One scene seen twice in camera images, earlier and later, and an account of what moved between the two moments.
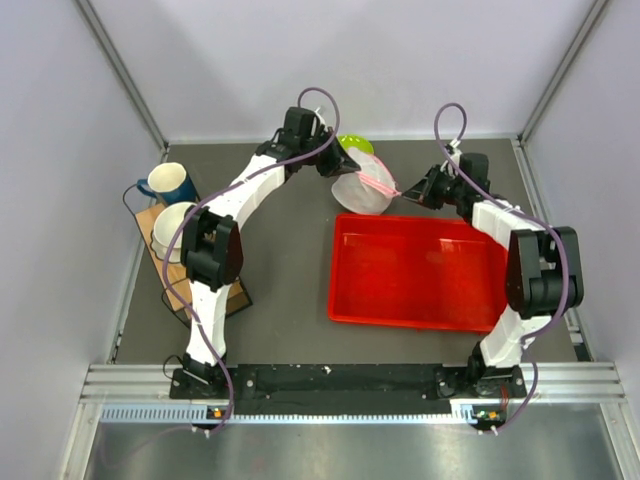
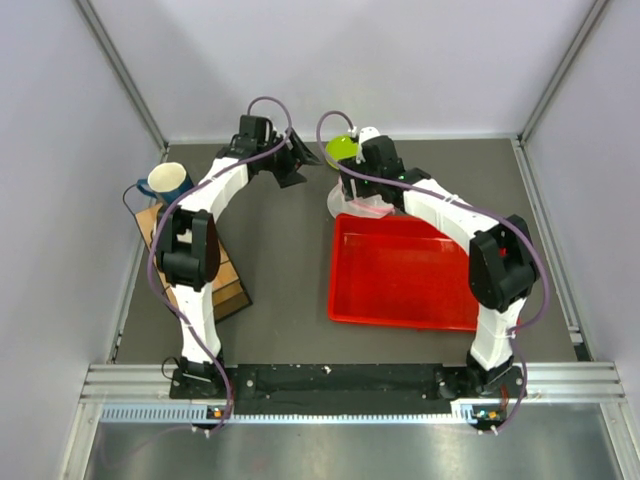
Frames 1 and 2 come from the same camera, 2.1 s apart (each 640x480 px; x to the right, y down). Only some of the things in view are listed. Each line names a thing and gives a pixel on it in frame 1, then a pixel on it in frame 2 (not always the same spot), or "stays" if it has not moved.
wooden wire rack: (177, 277) stays
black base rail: (347, 389) stays
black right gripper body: (446, 190) to (362, 186)
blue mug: (170, 183) stays
